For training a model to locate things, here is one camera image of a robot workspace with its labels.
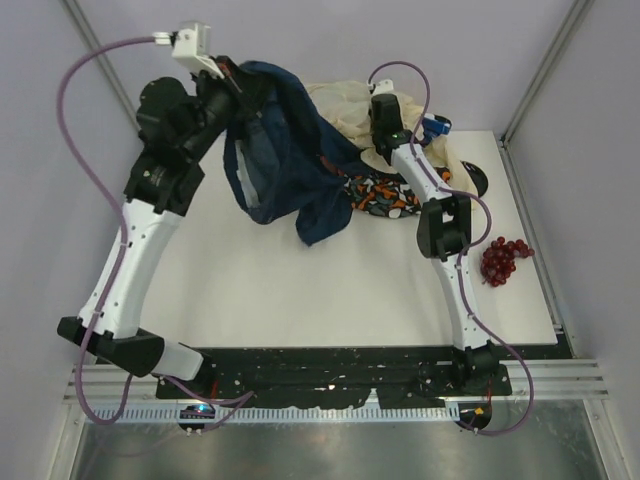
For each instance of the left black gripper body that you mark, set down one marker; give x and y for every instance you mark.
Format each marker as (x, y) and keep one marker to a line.
(232, 80)

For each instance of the black round plate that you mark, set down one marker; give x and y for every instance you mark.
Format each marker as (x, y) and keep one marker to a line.
(478, 177)

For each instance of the left aluminium frame post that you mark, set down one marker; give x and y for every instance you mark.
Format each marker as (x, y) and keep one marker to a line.
(86, 32)

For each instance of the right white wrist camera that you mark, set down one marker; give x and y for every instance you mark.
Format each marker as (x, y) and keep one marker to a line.
(384, 86)

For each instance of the aluminium frame post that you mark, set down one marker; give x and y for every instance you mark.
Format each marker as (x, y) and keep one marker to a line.
(560, 42)
(86, 32)

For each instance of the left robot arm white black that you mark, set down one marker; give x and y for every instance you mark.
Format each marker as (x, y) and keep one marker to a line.
(177, 129)

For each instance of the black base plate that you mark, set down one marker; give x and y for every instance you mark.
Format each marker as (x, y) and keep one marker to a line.
(337, 378)

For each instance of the white slotted cable duct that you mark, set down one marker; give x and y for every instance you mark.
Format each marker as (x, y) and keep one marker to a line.
(199, 414)

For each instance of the cream yellow cloth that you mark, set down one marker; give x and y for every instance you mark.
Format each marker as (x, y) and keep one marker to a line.
(345, 105)

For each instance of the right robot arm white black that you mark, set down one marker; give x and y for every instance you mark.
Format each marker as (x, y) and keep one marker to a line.
(444, 236)

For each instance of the aluminium rail profile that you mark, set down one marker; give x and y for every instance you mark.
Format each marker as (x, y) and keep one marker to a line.
(567, 379)

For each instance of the right aluminium frame post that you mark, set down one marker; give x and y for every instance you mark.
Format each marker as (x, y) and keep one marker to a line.
(560, 42)

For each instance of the colourful patterned black cloth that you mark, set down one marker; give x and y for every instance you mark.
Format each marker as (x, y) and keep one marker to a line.
(382, 195)

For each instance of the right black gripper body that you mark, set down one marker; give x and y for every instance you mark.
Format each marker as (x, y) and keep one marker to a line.
(385, 114)

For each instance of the red grape bunch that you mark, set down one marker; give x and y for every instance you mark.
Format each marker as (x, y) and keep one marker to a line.
(498, 260)

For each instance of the dark blue denim jeans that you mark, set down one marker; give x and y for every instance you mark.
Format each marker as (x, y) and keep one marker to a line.
(289, 159)

